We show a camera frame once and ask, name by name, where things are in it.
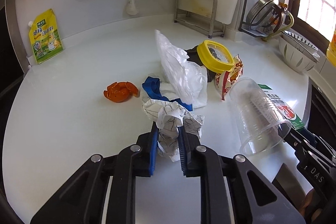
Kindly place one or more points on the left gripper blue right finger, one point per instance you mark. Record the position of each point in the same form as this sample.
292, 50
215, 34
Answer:
182, 150

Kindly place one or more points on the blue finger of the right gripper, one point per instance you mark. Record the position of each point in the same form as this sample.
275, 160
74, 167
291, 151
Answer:
303, 133

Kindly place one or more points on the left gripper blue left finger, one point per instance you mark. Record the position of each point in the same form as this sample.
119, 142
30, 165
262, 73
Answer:
153, 148

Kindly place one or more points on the red green carton box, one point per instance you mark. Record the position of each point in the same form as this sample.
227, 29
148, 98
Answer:
283, 107

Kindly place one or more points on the patterned white paper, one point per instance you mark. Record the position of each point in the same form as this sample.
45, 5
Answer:
168, 117

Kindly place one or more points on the clear plastic cup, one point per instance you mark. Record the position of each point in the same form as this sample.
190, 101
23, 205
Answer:
261, 126

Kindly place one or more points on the white plastic bag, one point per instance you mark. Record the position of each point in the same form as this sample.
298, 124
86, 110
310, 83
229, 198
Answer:
188, 79

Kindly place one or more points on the yellow rimmed clear lid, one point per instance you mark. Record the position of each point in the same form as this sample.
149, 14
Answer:
215, 57

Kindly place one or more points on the black kitchen sink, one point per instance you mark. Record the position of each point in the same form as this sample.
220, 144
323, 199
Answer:
321, 119

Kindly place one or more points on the orange peel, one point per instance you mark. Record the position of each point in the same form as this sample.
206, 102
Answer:
120, 91

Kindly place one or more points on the red white snack wrapper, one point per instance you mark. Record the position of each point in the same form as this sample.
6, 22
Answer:
225, 81

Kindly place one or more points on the dark grey cloth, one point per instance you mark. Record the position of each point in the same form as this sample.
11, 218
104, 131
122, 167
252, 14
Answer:
194, 57

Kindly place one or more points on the white colander bowl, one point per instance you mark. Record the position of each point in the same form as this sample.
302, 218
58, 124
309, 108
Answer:
298, 53

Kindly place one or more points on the yellow oil bottle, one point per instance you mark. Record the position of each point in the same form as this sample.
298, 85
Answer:
331, 50

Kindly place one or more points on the metal cutting board rack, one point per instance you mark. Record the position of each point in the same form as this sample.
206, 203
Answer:
199, 21

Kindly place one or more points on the steel pot lid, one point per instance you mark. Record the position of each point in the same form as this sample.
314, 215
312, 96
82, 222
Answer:
265, 14

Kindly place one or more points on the yellow green seasoning pouch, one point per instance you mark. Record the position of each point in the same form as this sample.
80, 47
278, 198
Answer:
44, 36

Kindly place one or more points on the window frame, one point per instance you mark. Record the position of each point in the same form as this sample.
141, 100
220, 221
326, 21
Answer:
314, 19

